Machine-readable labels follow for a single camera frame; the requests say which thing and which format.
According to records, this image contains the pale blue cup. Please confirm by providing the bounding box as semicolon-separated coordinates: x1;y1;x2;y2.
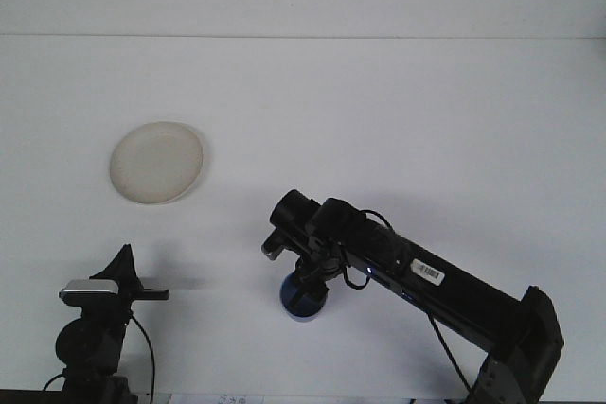
277;271;330;325

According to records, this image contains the pale round plate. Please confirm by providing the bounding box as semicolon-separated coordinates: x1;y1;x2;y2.
108;120;205;206

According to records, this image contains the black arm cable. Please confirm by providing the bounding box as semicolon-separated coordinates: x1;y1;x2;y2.
129;315;157;398
330;207;477;394

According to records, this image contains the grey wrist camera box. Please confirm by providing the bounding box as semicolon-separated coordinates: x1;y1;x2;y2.
260;228;287;262
58;279;120;307

